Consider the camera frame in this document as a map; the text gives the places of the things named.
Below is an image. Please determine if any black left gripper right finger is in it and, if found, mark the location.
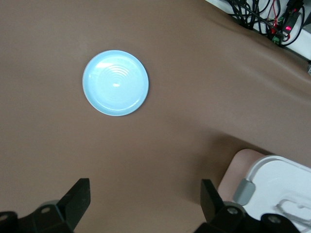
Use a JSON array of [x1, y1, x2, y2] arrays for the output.
[[196, 179, 299, 233]]

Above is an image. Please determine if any black adapter with red light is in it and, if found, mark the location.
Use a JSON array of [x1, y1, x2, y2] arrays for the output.
[[281, 4, 302, 37]]

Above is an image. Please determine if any white lidded storage box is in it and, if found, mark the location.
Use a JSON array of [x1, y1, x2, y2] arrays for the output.
[[217, 148, 311, 233]]

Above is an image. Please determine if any blue round plate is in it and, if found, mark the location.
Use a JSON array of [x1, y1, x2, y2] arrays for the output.
[[82, 50, 150, 117]]

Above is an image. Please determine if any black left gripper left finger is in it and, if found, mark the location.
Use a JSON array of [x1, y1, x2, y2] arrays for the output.
[[0, 178, 91, 233]]

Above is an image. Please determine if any brown table mat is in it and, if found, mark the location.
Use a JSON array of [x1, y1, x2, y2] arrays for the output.
[[0, 0, 311, 233]]

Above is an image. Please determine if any black cable bundle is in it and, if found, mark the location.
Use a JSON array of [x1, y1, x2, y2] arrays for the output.
[[227, 0, 311, 48]]

